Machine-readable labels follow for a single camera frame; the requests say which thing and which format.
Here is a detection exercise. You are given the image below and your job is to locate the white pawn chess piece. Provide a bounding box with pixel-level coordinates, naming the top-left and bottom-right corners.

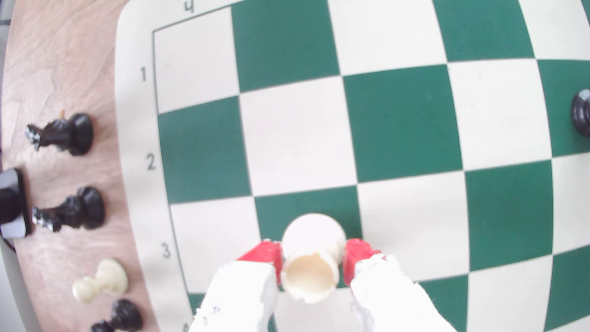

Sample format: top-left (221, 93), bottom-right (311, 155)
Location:
top-left (72, 258), bottom-right (129, 304)

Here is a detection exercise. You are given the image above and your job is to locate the black pawn chess piece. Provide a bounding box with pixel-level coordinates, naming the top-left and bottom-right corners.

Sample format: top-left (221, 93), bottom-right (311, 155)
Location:
top-left (571, 89), bottom-right (590, 138)
top-left (90, 300), bottom-right (144, 332)

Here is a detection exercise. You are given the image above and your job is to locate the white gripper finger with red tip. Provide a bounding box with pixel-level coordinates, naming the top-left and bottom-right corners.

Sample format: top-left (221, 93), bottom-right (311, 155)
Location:
top-left (343, 238), bottom-right (457, 332)
top-left (189, 240), bottom-right (283, 332)

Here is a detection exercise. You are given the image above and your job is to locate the black tall chess piece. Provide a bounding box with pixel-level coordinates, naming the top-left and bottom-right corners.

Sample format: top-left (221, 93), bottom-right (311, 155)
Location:
top-left (31, 186), bottom-right (106, 232)
top-left (25, 113), bottom-right (94, 156)

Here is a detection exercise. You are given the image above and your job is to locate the green and white chessboard mat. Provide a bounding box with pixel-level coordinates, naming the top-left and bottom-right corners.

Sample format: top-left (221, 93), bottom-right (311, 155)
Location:
top-left (114, 0), bottom-right (590, 332)

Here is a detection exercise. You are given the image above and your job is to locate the black box object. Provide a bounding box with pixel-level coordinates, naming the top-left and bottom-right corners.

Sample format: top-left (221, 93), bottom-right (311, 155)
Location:
top-left (0, 168), bottom-right (32, 240)

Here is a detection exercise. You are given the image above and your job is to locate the moved white pawn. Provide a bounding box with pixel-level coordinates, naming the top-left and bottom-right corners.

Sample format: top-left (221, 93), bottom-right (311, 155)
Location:
top-left (280, 213), bottom-right (347, 304)

